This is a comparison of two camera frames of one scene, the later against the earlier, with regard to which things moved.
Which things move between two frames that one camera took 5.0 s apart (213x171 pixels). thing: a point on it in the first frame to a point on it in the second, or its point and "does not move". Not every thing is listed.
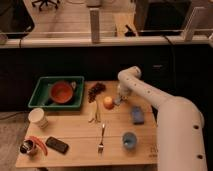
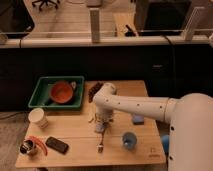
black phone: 56,144 does not move
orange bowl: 61,91 does not move
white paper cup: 37,116 does not move
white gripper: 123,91 to 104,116
